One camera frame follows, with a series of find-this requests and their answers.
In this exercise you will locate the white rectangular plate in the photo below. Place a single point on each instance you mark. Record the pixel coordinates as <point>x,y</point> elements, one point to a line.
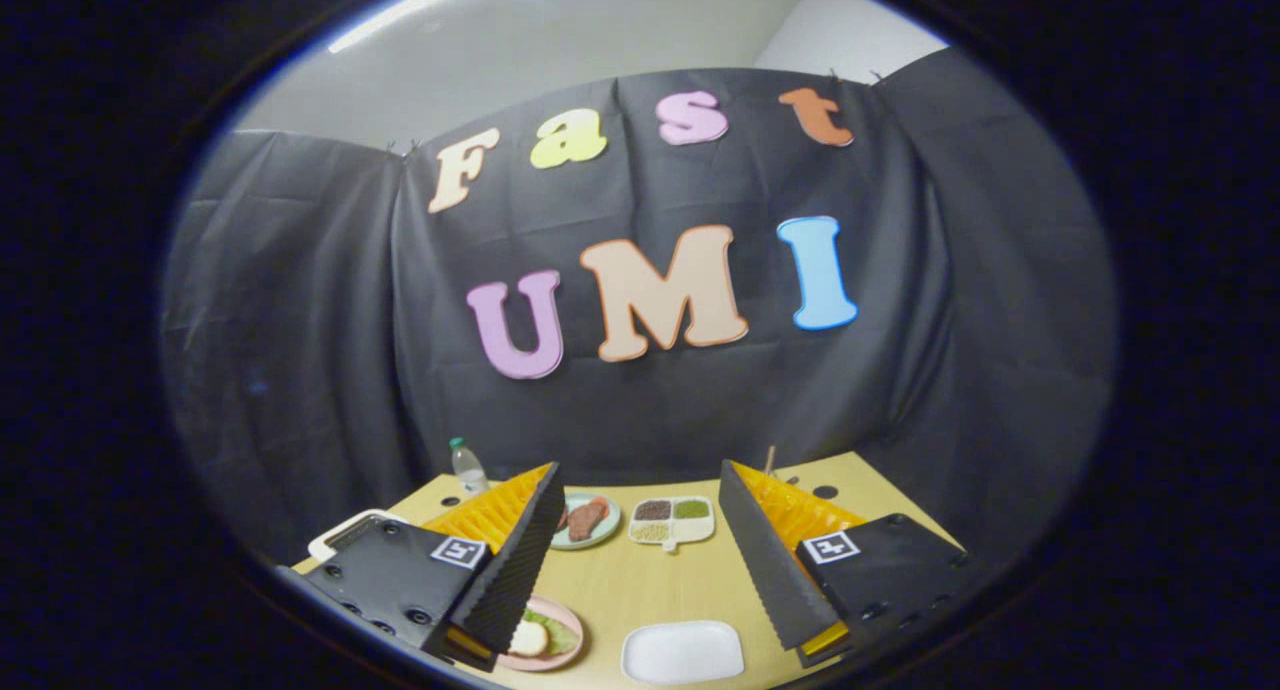
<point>683,652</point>

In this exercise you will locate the brown meat piece orange tip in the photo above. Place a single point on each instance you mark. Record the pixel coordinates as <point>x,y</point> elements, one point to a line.
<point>587,520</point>

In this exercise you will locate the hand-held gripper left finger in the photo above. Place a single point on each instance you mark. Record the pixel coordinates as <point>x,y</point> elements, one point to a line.
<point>520,570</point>

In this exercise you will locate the plain brown meat piece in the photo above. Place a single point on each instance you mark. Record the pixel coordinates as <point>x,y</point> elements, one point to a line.
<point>562,520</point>

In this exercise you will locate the pile of dark red beans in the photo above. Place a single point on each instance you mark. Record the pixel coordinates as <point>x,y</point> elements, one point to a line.
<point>652,510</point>

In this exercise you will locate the light blue oval plate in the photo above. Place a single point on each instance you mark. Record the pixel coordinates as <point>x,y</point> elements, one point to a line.
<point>607,532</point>

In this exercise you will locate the white divided dish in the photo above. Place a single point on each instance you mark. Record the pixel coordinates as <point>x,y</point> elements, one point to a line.
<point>693,532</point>

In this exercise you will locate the clear water bottle green cap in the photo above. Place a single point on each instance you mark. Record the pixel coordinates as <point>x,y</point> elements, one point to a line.
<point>468,470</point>

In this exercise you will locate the pile of green beans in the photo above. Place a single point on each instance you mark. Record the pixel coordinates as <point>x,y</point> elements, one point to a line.
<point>692,509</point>

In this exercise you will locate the white toaster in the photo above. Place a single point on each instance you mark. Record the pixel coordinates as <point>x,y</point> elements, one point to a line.
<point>325,542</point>

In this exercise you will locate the pile of pale beans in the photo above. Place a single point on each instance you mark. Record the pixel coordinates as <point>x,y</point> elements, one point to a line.
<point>650,532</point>

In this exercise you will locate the green lettuce leaf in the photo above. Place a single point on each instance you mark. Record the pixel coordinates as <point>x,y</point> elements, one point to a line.
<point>563,635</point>

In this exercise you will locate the pink round plate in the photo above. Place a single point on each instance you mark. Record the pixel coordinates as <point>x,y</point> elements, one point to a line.
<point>540,663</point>

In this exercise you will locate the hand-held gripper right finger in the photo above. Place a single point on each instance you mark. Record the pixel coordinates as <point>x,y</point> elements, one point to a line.
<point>770,570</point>

